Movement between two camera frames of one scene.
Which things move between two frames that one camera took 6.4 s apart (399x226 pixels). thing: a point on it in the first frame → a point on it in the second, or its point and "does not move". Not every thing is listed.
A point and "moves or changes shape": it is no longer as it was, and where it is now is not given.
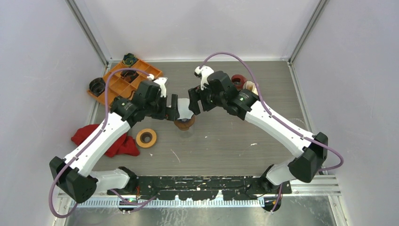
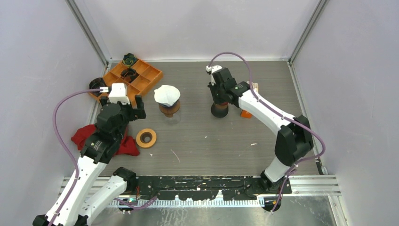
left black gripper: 172,113 → 140,113
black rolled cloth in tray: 129,75 does not move
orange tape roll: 146,138 does not move
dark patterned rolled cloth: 129,59 does not move
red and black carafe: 238,80 → 219,110
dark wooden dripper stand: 185,125 moves or changes shape
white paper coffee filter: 183,105 moves or changes shape
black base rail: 205,188 does not move
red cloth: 126,146 does not move
